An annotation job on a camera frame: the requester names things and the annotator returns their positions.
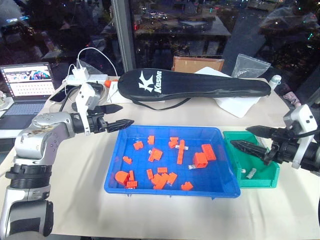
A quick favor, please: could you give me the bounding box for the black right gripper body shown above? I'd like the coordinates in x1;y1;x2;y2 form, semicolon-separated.
263;127;301;166

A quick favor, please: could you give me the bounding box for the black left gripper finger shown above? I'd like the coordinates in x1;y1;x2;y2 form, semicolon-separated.
95;104;124;114
106;119;135;133

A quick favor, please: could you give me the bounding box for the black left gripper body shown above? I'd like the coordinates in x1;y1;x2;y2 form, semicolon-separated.
85;112;110;134

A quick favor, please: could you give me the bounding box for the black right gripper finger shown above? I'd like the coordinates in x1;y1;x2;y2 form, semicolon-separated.
230;140;272;161
245;125;277;139

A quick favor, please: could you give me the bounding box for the green plastic tray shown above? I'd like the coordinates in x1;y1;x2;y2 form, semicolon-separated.
222;130;281;189

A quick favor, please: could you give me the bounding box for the brown cardboard box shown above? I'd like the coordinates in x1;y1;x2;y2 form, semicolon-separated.
171;55;225;74

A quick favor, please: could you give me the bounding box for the white power strip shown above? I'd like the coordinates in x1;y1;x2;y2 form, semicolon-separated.
66;74;109;86

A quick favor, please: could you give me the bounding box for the white folded cloth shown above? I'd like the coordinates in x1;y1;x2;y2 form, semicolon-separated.
193;66;261;119

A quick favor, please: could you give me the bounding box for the blue plastic tray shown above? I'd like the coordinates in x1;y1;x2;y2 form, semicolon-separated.
103;125;242;200

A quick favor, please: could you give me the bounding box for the large flat orange block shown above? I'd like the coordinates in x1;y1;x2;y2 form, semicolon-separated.
201;143;217;162

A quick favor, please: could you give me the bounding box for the pink cloth item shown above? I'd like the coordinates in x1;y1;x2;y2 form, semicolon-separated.
283;91;302;107

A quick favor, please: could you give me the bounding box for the white charger plug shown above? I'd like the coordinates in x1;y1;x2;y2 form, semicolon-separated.
72;67;89;79

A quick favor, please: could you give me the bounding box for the large orange cube block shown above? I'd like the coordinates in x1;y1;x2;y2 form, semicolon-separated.
192;152;209;169

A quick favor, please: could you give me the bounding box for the rounded orange block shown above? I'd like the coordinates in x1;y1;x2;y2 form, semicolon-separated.
114;170;130;185

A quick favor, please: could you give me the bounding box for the orange stepped block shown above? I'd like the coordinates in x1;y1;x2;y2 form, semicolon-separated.
168;136;180;149

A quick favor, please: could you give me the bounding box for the clear plastic bag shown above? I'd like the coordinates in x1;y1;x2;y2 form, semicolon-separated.
230;52;272;79

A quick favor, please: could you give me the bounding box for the long orange block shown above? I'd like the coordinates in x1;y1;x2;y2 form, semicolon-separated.
176;139;186;165

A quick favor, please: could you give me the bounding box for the open laptop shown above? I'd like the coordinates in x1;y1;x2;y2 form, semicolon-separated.
0;62;57;131

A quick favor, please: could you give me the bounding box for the black Kason racket bag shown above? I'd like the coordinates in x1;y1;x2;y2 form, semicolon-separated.
117;67;272;111

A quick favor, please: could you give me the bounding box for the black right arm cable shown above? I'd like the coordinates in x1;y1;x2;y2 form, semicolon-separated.
289;129;315;139

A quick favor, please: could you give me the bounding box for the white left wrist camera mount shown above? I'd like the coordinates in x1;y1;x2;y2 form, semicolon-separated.
74;82;98;136

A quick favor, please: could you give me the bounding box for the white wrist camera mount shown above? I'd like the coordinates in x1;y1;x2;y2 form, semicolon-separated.
283;104;316;170
74;82;98;136

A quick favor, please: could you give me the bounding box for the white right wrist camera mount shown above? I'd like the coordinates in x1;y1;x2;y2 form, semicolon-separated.
283;104;316;170

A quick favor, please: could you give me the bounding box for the white charging cable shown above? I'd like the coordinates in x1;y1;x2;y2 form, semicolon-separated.
63;47;120;101

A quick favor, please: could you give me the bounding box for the grey window frame post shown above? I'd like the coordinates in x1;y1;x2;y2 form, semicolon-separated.
110;0;137;77

